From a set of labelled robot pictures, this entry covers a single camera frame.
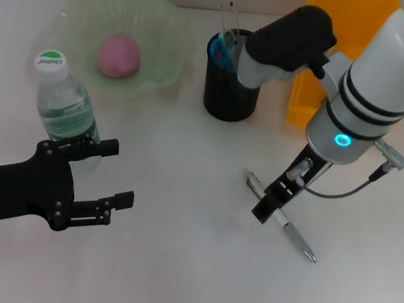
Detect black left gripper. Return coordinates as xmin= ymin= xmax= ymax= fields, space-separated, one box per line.
xmin=0 ymin=125 xmax=142 ymax=242

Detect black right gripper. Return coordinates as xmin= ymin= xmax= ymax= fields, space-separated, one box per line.
xmin=250 ymin=141 xmax=334 ymax=230

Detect white silver ballpoint pen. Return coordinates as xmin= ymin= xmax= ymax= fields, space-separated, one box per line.
xmin=236 ymin=168 xmax=326 ymax=264

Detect clear water bottle green label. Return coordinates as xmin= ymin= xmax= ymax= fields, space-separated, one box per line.
xmin=23 ymin=46 xmax=111 ymax=173

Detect blue teal scissors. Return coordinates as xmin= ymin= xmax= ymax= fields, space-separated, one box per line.
xmin=207 ymin=27 xmax=244 ymax=75

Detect transparent plastic ruler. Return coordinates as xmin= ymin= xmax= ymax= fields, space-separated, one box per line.
xmin=216 ymin=0 xmax=246 ymax=37

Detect black mesh pen holder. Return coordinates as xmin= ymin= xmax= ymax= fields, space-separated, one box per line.
xmin=200 ymin=25 xmax=268 ymax=125

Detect pink peach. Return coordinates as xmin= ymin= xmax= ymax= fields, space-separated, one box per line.
xmin=94 ymin=32 xmax=143 ymax=81

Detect translucent green fruit plate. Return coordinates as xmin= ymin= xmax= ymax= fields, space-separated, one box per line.
xmin=27 ymin=0 xmax=201 ymax=106

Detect yellow plastic storage bin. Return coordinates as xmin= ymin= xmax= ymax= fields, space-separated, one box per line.
xmin=283 ymin=0 xmax=403 ymax=137

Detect grey right arm cable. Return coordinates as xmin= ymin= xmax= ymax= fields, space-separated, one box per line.
xmin=284 ymin=127 xmax=404 ymax=207

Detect black grey wrist camera housing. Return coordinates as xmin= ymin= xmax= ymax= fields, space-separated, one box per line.
xmin=237 ymin=0 xmax=348 ymax=98

